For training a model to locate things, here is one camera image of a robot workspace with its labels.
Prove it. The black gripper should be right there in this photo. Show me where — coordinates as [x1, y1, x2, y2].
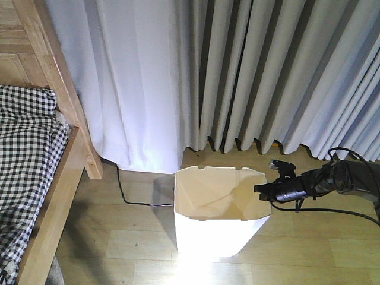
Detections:
[254, 177, 309, 203]

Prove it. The white plastic trash bin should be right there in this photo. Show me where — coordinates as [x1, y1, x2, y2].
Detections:
[174, 166, 271, 257]

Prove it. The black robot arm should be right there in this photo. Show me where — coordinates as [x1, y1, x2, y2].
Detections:
[254, 160, 379, 216]

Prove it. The light blue pleated curtain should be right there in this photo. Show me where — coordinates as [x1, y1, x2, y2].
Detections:
[174, 1, 379, 161]

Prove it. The white sheer curtain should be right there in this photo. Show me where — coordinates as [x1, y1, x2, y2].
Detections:
[46, 1, 191, 173]

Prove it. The round yellow grey rug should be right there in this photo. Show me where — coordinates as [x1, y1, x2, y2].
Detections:
[45, 257, 65, 285]

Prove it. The black white checkered blanket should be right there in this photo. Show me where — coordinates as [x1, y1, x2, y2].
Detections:
[1, 85, 69, 284]

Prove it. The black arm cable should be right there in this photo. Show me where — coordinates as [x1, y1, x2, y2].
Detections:
[270, 147, 380, 225]

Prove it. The black floor power cable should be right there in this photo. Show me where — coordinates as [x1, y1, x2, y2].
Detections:
[116, 165, 175, 207]

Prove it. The wooden bed frame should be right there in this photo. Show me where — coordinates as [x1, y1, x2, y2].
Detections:
[1, 1, 103, 284]

